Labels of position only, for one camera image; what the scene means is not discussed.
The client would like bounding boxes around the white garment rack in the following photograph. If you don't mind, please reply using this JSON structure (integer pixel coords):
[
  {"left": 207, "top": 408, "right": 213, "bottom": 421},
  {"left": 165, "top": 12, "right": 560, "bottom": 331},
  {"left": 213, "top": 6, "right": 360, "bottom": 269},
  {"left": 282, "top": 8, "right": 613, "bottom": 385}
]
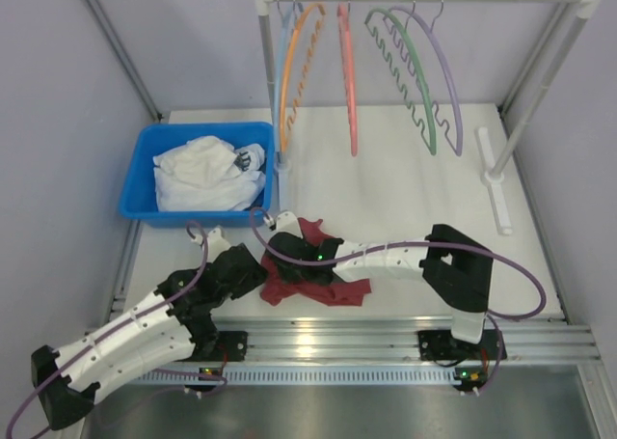
[{"left": 255, "top": 0, "right": 602, "bottom": 235}]

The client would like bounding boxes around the green hanger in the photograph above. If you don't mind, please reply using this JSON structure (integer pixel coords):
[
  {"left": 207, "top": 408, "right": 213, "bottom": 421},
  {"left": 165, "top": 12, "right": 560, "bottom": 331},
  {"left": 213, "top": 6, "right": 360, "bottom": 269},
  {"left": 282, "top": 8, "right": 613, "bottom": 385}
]
[{"left": 364, "top": 7, "right": 438, "bottom": 156}]

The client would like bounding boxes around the lilac hanger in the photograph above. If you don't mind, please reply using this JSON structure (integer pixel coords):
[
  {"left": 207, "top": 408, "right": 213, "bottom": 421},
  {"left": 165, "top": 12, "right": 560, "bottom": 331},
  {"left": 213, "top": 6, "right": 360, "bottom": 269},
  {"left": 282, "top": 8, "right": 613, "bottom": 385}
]
[{"left": 383, "top": 5, "right": 464, "bottom": 156}]

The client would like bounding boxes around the slotted cable duct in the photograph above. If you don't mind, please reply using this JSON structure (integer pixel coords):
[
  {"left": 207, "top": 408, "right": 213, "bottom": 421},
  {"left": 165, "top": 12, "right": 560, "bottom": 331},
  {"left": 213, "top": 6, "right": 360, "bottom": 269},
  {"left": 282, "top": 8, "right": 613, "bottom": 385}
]
[{"left": 124, "top": 365, "right": 488, "bottom": 387}]

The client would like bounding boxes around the pink hanger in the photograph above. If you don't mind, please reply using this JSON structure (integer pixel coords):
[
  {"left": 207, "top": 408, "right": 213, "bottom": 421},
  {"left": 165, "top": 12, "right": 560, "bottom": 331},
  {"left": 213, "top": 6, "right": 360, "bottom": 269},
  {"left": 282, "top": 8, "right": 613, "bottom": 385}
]
[{"left": 336, "top": 0, "right": 359, "bottom": 157}]

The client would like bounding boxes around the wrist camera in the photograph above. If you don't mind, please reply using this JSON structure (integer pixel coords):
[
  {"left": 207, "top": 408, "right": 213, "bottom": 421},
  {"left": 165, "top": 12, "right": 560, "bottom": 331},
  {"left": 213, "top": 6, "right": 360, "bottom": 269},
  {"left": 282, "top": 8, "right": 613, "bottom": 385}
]
[
  {"left": 263, "top": 210, "right": 303, "bottom": 237},
  {"left": 187, "top": 227, "right": 231, "bottom": 250}
]

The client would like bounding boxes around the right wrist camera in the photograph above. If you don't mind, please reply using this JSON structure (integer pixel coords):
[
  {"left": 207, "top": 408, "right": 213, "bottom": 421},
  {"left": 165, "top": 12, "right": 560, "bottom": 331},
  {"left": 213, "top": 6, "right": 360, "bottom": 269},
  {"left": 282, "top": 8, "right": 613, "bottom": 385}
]
[{"left": 263, "top": 210, "right": 303, "bottom": 237}]

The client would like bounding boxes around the white cloth in bin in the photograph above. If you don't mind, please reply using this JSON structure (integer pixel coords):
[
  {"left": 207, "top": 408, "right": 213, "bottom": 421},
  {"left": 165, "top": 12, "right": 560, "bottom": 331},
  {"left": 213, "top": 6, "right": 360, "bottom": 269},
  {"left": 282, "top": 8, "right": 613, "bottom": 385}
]
[{"left": 153, "top": 136, "right": 242, "bottom": 212}]

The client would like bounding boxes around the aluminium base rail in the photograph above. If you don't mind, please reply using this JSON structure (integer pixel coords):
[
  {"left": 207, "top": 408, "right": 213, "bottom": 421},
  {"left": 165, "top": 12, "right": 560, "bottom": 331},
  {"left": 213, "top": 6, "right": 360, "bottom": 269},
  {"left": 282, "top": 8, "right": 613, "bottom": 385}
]
[{"left": 215, "top": 317, "right": 601, "bottom": 366}]

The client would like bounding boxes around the orange hanger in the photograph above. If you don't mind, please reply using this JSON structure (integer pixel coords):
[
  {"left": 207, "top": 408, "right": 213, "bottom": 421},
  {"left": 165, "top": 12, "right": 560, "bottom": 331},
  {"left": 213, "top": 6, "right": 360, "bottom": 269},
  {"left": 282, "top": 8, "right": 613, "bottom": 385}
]
[{"left": 279, "top": 2, "right": 329, "bottom": 153}]

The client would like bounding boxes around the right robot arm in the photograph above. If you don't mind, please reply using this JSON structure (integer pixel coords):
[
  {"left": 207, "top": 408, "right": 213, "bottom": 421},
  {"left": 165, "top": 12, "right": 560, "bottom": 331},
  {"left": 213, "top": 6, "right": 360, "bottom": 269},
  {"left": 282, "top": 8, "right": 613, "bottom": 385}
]
[{"left": 265, "top": 224, "right": 496, "bottom": 359}]

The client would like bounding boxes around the red tank top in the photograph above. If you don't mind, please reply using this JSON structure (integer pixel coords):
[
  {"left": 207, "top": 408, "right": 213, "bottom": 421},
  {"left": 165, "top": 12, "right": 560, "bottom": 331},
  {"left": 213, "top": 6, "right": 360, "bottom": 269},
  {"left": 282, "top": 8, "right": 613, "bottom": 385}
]
[{"left": 260, "top": 218, "right": 371, "bottom": 307}]

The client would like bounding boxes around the blue plastic bin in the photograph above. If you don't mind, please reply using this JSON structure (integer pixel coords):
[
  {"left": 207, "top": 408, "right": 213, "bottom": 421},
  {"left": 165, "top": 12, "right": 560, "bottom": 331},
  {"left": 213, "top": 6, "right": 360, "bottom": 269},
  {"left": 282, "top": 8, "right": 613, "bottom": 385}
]
[{"left": 119, "top": 122, "right": 275, "bottom": 228}]

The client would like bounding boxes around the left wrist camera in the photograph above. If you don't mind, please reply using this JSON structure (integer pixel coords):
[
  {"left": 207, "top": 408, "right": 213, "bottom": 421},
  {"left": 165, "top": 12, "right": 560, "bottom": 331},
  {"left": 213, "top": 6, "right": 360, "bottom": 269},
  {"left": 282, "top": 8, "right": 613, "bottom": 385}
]
[{"left": 187, "top": 227, "right": 231, "bottom": 250}]

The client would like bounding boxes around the light blue hanger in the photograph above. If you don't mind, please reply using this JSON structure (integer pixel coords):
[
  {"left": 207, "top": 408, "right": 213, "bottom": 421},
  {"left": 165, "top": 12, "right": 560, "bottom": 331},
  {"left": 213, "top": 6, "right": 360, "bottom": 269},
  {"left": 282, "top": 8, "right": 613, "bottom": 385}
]
[{"left": 272, "top": 0, "right": 305, "bottom": 208}]

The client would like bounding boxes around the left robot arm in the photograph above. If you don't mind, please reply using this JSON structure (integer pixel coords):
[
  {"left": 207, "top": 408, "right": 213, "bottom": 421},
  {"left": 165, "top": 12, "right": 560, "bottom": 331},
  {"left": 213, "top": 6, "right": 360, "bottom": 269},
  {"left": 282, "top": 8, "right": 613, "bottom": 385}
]
[{"left": 31, "top": 244, "right": 267, "bottom": 431}]

